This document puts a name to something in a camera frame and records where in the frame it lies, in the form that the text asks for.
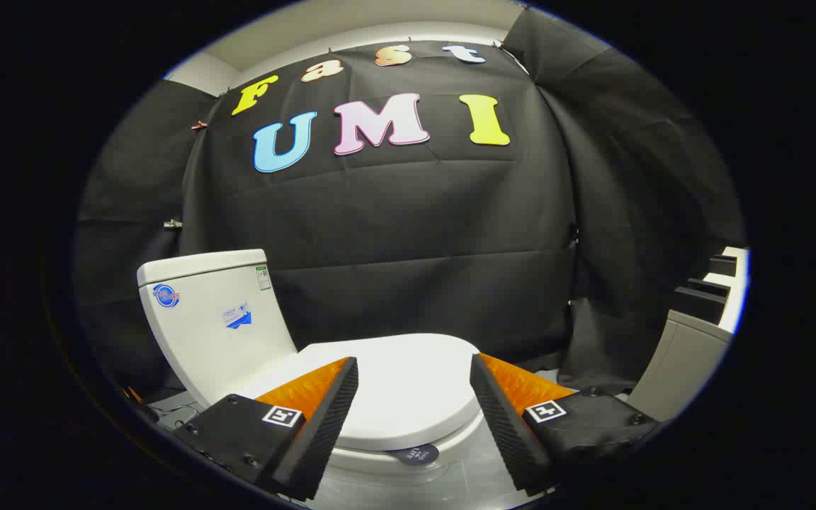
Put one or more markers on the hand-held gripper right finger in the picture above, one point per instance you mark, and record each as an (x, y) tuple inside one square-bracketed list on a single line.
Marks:
[(511, 432)]

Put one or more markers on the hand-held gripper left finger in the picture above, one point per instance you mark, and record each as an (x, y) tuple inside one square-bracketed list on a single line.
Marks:
[(323, 432)]

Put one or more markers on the white toilet lid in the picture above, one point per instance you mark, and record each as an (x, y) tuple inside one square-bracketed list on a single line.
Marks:
[(408, 382)]

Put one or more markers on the white toilet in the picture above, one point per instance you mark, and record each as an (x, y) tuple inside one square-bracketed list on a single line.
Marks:
[(210, 326)]

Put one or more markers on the grey cabinet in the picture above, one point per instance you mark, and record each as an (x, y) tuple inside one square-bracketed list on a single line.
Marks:
[(677, 361)]

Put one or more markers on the orange black tool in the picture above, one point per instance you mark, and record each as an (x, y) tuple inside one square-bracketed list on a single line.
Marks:
[(132, 394)]

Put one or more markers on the black backdrop cloth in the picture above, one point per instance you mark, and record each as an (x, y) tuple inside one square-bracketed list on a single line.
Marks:
[(394, 234)]

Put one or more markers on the silver clip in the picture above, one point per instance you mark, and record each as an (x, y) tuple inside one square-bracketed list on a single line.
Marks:
[(173, 224)]

